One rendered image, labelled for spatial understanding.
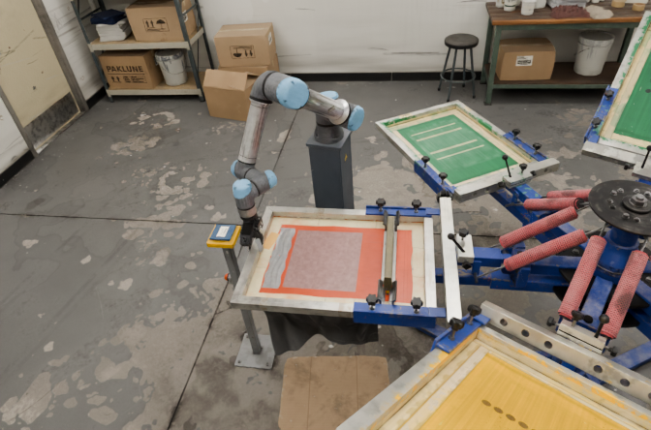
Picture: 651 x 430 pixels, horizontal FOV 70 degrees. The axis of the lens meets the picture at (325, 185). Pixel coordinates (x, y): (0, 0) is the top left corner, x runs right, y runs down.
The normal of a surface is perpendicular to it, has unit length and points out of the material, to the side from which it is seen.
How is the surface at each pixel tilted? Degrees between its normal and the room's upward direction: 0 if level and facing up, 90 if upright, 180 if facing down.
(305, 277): 0
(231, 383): 0
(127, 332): 0
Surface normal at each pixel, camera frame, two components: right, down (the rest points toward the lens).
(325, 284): -0.08, -0.79
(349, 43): -0.15, 0.61
